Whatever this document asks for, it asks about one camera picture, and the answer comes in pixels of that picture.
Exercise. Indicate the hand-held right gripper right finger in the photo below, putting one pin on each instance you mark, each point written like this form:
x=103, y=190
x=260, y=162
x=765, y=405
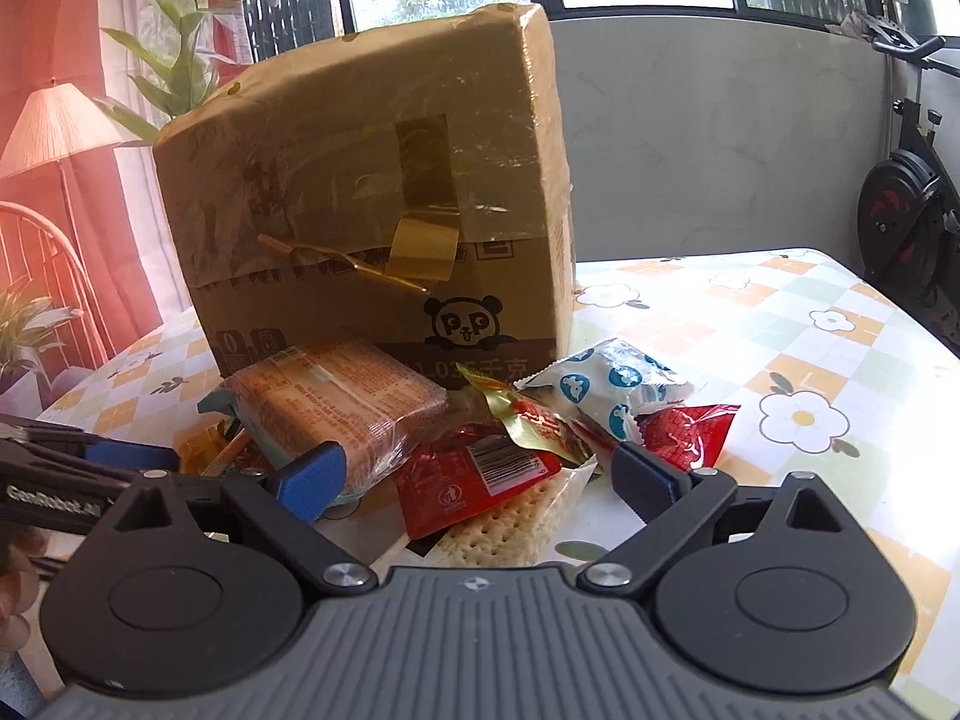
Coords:
x=645, y=480

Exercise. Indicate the floral checkered tablecloth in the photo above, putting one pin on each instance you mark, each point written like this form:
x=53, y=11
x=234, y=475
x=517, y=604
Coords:
x=750, y=330

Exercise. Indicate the white and blue snack packet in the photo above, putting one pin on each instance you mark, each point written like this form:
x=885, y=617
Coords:
x=600, y=386

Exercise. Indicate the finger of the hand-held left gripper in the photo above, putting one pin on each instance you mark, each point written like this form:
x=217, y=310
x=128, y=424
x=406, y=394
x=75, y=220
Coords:
x=127, y=457

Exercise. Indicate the black exercise bike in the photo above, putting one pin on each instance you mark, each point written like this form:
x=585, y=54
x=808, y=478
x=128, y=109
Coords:
x=900, y=202

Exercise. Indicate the gold and red snack packet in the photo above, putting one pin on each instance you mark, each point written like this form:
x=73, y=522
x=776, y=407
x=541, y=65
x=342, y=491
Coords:
x=525, y=416

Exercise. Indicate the grey rag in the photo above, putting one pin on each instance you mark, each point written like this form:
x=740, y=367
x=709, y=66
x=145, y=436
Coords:
x=855, y=24

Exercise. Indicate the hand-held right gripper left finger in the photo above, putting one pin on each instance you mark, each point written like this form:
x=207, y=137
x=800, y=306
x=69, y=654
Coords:
x=311, y=480

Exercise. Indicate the dark red labelled snack packet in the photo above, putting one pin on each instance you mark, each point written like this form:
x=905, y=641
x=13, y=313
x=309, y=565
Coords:
x=465, y=487

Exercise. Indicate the clear-wrapped biscuit pack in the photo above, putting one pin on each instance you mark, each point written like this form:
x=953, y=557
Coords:
x=330, y=397

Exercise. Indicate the printed wall cloth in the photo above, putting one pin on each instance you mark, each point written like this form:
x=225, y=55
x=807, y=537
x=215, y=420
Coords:
x=67, y=127

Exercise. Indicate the crinkled bright red snack packet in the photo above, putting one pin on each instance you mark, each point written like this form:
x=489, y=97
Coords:
x=690, y=431

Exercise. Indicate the clear cracker packet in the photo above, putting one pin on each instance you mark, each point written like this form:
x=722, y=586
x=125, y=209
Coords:
x=502, y=532

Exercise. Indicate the person's left hand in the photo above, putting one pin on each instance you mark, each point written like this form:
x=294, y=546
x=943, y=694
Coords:
x=19, y=547

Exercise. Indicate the taped brown cardboard box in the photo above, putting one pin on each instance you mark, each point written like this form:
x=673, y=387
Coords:
x=360, y=187

